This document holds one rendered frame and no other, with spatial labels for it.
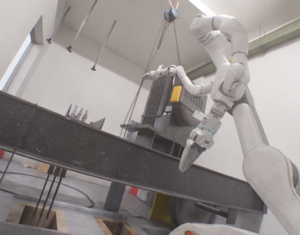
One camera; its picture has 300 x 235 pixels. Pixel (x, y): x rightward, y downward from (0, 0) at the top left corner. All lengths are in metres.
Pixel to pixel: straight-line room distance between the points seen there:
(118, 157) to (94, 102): 2.92
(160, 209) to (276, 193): 1.86
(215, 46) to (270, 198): 0.89
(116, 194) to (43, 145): 1.35
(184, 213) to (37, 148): 1.57
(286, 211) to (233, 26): 0.72
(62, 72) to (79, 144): 3.08
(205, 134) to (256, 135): 0.23
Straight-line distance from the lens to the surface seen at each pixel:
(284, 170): 0.71
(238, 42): 0.84
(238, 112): 0.89
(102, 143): 1.09
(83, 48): 4.33
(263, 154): 0.73
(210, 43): 1.24
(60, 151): 1.05
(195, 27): 1.13
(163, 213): 2.46
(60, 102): 3.87
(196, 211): 2.19
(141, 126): 1.61
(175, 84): 1.82
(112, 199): 2.23
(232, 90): 0.71
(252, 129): 0.84
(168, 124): 1.74
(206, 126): 0.70
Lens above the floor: 0.52
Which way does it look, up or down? 18 degrees up
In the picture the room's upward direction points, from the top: 16 degrees clockwise
